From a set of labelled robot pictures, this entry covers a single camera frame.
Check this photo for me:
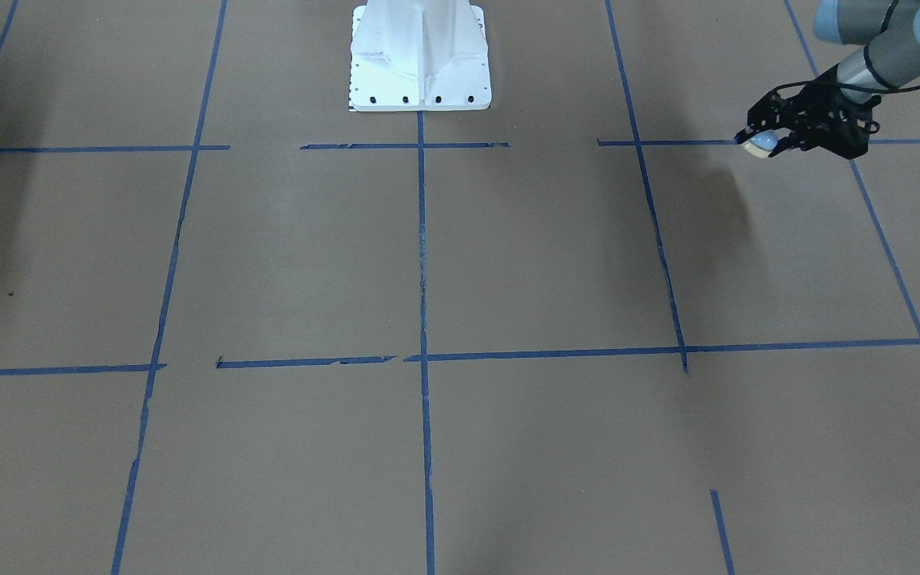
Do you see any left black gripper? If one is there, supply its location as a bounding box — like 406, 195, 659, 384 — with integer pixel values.
736, 84, 881, 159

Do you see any blue white bell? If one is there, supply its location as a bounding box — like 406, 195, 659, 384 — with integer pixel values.
741, 130, 780, 159

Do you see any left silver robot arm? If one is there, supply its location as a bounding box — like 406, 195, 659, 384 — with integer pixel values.
735, 1, 920, 160

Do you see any white camera post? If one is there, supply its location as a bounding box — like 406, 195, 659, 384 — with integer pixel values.
348, 1, 493, 113

